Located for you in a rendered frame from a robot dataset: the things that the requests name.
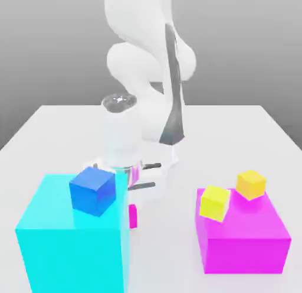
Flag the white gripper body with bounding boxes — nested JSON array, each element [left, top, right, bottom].
[[127, 170, 172, 204]]

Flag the small magenta cube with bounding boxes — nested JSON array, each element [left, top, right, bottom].
[[129, 203, 138, 229]]

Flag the small yellow cube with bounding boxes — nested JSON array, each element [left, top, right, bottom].
[[199, 185, 231, 223]]

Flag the small blue cube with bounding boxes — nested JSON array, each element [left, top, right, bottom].
[[68, 167, 117, 218]]

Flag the small orange cube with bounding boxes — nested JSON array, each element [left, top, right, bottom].
[[236, 169, 268, 201]]

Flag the large cyan box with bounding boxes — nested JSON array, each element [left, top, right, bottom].
[[15, 172, 131, 293]]

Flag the large magenta box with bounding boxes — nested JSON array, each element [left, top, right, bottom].
[[195, 187, 293, 275]]

